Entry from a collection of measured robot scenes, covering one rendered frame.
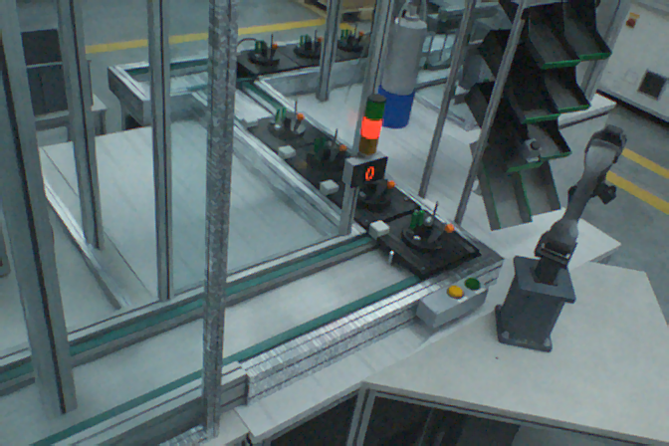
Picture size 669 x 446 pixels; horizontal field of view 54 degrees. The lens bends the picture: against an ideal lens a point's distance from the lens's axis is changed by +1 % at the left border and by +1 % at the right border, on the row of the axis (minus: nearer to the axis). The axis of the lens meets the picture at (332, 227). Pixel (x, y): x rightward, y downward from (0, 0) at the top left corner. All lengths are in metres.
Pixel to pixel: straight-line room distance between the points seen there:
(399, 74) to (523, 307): 1.25
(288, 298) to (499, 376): 0.59
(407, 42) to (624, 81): 3.63
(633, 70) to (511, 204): 4.01
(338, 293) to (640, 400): 0.83
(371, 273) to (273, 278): 0.30
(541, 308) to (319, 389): 0.62
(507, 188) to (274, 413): 1.04
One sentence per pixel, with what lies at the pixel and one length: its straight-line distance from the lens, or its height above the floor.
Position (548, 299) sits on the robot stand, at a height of 1.04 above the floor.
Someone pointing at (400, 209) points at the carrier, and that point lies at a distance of 2.08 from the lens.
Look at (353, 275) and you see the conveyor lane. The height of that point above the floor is 0.92.
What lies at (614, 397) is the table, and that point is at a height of 0.86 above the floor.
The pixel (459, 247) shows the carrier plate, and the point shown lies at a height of 0.97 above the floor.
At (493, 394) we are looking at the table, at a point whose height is 0.86.
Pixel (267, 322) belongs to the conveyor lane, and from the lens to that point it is 1.68.
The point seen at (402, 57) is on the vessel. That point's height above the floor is 1.17.
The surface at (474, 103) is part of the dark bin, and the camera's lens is 2.04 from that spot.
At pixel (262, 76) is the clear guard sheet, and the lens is 1.48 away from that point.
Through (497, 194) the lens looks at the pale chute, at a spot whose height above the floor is 1.07.
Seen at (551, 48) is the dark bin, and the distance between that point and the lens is 1.92.
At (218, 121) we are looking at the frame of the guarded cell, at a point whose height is 1.64.
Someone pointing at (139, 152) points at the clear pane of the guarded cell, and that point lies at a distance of 0.97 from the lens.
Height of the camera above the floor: 2.10
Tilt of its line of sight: 36 degrees down
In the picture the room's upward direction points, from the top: 9 degrees clockwise
